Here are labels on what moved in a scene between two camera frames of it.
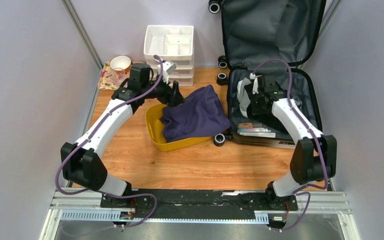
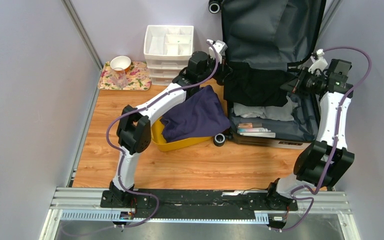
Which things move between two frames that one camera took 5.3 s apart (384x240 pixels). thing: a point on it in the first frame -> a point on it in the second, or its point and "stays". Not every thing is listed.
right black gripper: x=255 y=111 -> x=295 y=84
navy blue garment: x=200 y=115 stays
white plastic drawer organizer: x=173 y=43 stays
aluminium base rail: x=85 y=207 stays
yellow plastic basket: x=155 y=131 stays
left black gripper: x=171 y=97 -> x=223 y=70
